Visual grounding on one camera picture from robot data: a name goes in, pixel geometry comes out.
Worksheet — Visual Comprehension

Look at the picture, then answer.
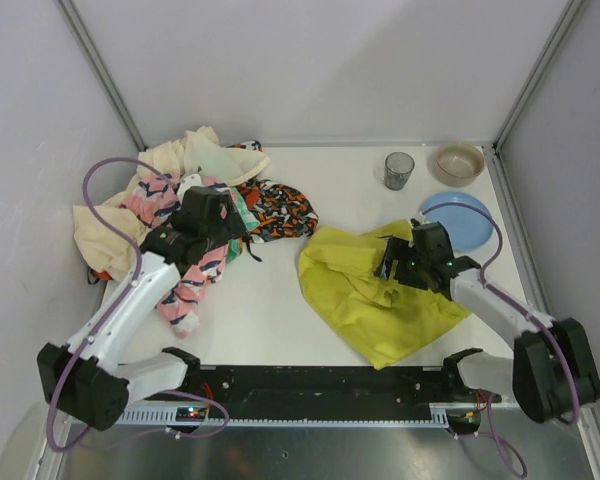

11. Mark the pink patterned cloth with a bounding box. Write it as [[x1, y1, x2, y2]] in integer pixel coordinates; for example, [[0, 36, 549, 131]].
[[120, 174, 230, 338]]

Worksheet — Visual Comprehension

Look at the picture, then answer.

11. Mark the light blue plate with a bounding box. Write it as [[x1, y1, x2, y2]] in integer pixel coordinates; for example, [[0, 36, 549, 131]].
[[420, 191, 494, 253]]

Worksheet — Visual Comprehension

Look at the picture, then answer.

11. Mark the beige ceramic bowl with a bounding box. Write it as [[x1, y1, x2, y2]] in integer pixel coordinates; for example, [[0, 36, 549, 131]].
[[433, 142, 486, 188]]

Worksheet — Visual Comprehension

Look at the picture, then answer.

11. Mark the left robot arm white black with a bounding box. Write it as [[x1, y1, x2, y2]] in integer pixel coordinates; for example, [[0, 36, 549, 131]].
[[37, 186, 245, 431]]

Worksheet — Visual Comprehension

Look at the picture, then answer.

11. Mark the grey cable duct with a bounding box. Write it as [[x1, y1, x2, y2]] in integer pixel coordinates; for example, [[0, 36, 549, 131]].
[[116, 399, 473, 428]]

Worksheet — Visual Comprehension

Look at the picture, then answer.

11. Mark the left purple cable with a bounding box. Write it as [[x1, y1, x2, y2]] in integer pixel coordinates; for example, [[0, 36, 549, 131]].
[[47, 157, 231, 454]]

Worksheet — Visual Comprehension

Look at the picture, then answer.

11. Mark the dark glass cup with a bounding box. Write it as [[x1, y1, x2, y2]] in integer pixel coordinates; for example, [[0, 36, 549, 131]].
[[383, 152, 415, 191]]

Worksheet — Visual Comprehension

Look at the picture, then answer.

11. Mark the cream yellow cloth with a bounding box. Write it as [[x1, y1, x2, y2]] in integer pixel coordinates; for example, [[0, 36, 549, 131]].
[[73, 126, 270, 280]]

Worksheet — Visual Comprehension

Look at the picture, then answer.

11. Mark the yellow green cloth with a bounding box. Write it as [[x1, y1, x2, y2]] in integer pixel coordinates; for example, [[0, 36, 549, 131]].
[[298, 220, 470, 370]]

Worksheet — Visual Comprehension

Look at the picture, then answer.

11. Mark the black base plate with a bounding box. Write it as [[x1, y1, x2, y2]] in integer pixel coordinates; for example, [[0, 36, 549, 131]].
[[180, 365, 492, 409]]

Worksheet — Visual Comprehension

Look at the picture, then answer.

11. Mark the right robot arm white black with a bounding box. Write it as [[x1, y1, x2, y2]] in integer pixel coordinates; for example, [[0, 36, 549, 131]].
[[375, 222, 600, 423]]

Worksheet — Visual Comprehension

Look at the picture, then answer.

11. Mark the orange black patterned cloth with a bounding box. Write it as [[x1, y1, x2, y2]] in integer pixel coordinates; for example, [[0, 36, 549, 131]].
[[226, 140, 319, 251]]

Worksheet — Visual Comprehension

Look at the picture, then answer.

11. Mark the mint green cloth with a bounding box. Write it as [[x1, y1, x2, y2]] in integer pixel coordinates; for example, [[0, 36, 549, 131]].
[[226, 186, 259, 263]]

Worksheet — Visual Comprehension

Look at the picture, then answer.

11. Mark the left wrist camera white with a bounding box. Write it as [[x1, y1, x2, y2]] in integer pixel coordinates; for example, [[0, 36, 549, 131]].
[[177, 173, 204, 201]]

